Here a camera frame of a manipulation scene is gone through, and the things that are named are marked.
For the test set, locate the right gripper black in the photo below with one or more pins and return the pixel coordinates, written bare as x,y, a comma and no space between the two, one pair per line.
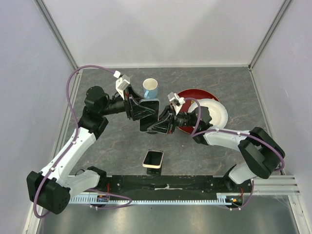
169,115

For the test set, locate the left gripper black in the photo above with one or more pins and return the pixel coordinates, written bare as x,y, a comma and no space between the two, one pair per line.
137,111

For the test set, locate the dark phone with grey case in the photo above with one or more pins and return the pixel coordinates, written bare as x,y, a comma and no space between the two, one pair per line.
146,122

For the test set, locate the phone with beige case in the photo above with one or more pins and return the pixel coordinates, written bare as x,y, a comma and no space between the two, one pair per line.
153,159

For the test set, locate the black folding phone stand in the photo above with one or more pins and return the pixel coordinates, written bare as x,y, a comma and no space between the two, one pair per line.
155,172

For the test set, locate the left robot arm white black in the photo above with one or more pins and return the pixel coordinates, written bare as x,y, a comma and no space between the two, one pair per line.
52,188

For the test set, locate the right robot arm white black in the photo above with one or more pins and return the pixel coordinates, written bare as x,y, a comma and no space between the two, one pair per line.
262,155

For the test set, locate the blue mug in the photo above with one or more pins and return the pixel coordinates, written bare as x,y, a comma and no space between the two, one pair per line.
150,87

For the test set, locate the red round tray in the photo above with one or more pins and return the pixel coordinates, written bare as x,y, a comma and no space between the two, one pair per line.
197,94

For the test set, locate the white paper plate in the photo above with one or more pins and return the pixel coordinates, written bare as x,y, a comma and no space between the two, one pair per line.
213,114

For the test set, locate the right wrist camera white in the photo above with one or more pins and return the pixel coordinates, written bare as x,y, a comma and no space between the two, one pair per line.
175,99

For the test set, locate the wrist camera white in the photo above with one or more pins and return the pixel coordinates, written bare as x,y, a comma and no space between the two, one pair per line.
175,99
122,82

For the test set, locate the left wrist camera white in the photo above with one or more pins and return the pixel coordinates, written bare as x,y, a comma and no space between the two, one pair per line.
122,82

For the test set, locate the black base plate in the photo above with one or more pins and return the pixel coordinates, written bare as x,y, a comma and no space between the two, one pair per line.
171,187

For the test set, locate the grey slotted cable duct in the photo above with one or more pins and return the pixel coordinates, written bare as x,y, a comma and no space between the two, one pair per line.
97,199

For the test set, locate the aluminium frame rail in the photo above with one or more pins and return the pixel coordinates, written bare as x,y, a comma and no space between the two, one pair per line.
276,185

